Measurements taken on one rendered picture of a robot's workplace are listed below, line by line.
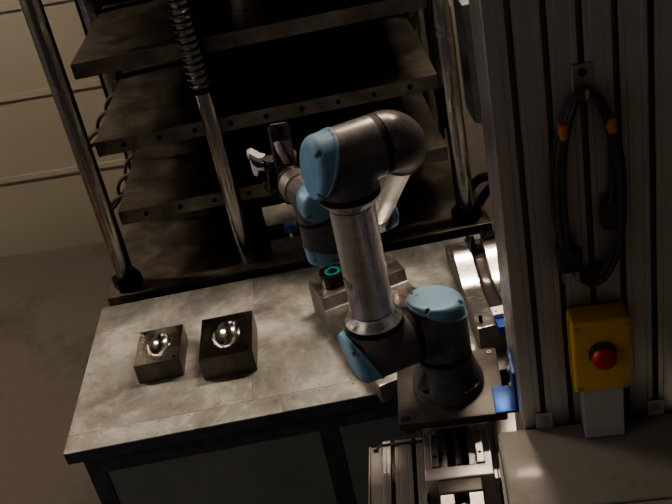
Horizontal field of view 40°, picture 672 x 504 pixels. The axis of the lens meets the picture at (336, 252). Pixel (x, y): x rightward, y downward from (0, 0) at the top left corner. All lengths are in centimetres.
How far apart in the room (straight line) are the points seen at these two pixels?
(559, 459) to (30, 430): 291
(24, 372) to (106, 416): 191
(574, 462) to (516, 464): 9
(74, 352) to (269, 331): 190
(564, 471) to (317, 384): 108
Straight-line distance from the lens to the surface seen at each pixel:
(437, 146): 306
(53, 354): 454
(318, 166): 160
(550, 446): 157
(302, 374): 252
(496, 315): 242
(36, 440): 404
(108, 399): 267
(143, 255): 337
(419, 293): 189
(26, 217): 545
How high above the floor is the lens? 230
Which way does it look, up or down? 30 degrees down
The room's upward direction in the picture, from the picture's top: 12 degrees counter-clockwise
